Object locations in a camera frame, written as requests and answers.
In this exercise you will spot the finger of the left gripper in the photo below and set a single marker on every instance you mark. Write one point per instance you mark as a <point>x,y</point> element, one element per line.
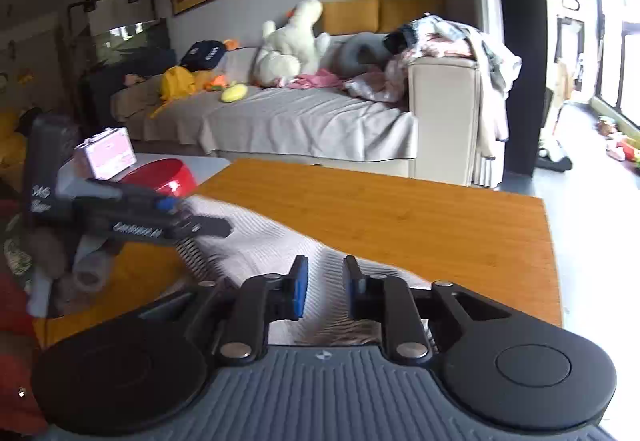
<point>153,227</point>
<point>127,194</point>

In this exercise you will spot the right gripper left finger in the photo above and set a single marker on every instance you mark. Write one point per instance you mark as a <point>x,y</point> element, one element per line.
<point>261,300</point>

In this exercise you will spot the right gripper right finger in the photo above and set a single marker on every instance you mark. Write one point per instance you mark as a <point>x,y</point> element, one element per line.
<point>388,301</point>

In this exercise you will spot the grey striped knit garment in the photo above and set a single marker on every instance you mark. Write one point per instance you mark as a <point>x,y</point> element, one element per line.
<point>258,245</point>

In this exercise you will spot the pile of clothes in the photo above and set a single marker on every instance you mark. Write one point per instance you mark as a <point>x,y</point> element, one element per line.
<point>433,37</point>

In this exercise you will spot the gloved left hand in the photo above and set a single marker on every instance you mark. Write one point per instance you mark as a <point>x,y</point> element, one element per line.
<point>50,274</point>

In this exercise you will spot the pink small suitcase box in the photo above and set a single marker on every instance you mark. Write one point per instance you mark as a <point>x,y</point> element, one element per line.
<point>104,155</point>

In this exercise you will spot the red glossy helmet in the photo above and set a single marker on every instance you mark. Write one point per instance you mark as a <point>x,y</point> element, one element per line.
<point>167,176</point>

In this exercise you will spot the beige sofa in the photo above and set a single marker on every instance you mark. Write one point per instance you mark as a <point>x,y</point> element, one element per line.
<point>430,133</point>

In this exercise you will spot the yellow plush toy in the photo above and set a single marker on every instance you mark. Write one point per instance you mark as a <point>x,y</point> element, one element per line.
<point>179,83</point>

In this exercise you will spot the yellow green oval toy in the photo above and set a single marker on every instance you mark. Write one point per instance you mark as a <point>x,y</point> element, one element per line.
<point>233,93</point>

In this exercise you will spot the glass fish tank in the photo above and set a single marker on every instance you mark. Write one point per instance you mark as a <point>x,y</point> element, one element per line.
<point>105,32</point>

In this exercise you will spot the dark blue cap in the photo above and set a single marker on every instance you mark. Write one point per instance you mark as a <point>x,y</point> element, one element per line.
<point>203,56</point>

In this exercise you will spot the white plush duck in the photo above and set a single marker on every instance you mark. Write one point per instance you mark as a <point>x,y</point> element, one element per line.
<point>292,49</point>

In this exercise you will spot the grey neck pillow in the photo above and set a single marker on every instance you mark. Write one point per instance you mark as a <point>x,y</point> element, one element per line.
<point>360,53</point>

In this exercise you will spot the yellow back cushion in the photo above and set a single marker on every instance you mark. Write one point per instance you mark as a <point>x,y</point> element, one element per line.
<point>347,17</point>

